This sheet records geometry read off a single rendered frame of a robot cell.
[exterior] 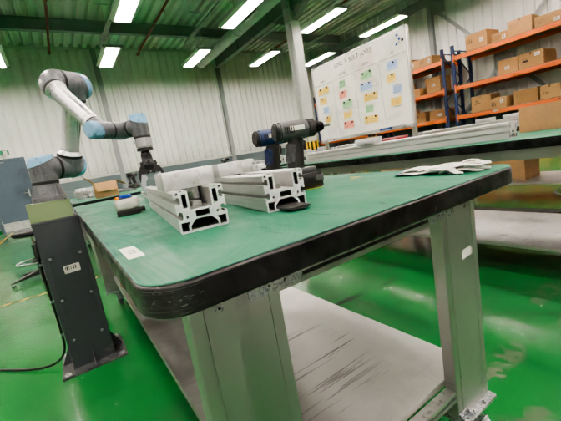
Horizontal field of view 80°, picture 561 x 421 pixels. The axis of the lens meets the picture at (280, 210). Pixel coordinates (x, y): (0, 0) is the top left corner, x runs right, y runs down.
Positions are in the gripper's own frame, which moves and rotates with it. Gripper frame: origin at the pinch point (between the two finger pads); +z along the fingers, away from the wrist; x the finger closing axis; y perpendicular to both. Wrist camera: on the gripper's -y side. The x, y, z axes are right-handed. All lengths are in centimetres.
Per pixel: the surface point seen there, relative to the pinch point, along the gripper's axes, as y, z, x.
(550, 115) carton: -56, -2, -213
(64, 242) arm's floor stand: 28, 18, 45
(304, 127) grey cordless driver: -73, -13, -41
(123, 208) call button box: -34.3, 2.8, 14.5
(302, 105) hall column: 665, -126, -482
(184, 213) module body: -98, 2, 4
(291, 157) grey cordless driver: -72, -5, -36
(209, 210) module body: -98, 2, -1
